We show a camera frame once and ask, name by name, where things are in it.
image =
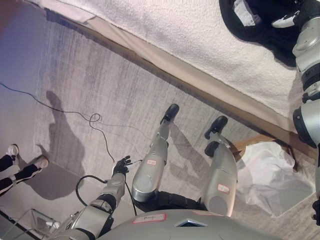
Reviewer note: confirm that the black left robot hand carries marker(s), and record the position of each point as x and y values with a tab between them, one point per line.
121	165

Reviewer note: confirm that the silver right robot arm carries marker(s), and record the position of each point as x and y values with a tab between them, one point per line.
308	75

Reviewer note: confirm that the silver left robot leg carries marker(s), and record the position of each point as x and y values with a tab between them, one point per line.
152	165

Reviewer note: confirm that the person leg black trousers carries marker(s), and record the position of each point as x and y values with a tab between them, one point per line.
5	163
21	177

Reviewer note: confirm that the black garment with white label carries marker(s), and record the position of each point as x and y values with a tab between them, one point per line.
255	32

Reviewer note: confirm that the clear acrylic stand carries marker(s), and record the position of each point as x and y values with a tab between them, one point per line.
40	221

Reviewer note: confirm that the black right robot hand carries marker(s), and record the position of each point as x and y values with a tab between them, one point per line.
287	20

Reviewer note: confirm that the white sneaker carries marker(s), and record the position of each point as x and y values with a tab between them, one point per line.
13	151
43	162

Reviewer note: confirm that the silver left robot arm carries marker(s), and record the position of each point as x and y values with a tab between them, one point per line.
100	210

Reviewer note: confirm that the tan laundry basket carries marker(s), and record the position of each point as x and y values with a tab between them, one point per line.
250	141

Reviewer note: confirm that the grey rug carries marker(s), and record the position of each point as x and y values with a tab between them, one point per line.
100	95

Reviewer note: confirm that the beige under sheet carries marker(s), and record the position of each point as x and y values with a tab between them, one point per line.
175	67

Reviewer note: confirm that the silver robot torso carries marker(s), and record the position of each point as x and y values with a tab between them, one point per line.
190	227

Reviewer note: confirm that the silver robot leg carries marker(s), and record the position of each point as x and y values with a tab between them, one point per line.
152	165
221	175

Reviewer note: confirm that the white fluffy blanket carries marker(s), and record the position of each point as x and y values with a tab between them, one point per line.
187	35

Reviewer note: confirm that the silver right robot leg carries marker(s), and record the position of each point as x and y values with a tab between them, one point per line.
221	175

